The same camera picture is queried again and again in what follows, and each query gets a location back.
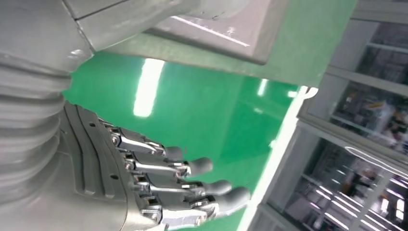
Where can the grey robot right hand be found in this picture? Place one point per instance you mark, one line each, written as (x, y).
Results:
(143, 178)

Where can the green conveyor belt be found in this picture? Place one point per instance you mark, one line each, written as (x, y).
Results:
(191, 111)

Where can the dark framed glass partition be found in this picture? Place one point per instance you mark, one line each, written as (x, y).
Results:
(366, 95)

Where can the aluminium conveyor frame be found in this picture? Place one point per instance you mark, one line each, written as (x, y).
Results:
(280, 143)

